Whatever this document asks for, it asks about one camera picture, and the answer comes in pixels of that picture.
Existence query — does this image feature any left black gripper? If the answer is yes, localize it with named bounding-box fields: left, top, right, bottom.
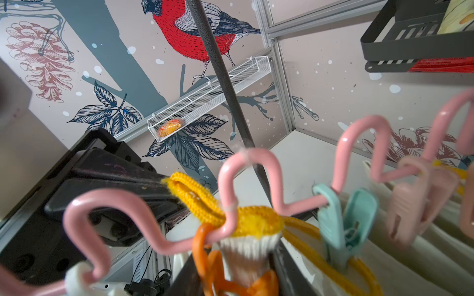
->
left=1, top=128, right=185, bottom=285

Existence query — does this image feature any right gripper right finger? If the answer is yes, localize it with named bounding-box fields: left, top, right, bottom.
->
left=270, top=241, right=318, bottom=296

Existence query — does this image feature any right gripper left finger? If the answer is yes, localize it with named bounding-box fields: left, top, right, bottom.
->
left=165, top=255, right=204, bottom=296

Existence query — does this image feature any pink clip hanger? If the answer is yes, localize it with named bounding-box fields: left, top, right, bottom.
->
left=1, top=90, right=474, bottom=296

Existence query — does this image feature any cream knitted glove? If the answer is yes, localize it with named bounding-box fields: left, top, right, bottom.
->
left=432, top=160, right=468, bottom=197

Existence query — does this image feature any black clothes rack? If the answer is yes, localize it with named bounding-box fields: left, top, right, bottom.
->
left=184, top=0, right=275, bottom=204

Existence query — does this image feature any orange clothespin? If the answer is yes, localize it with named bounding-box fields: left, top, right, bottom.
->
left=192, top=223, right=281, bottom=296

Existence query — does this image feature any white clothespin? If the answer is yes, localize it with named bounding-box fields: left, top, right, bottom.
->
left=64, top=261, right=130, bottom=296

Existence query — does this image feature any mint green clothespin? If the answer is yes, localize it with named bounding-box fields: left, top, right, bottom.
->
left=312, top=184, right=379, bottom=272

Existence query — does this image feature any orange snack packet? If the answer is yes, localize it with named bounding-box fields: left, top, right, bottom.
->
left=156, top=118, right=184, bottom=138

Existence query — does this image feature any red cassava chips bag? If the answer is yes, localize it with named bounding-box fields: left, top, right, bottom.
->
left=407, top=0, right=474, bottom=74

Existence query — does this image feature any dark wall basket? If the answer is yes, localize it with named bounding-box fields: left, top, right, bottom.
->
left=360, top=0, right=474, bottom=74

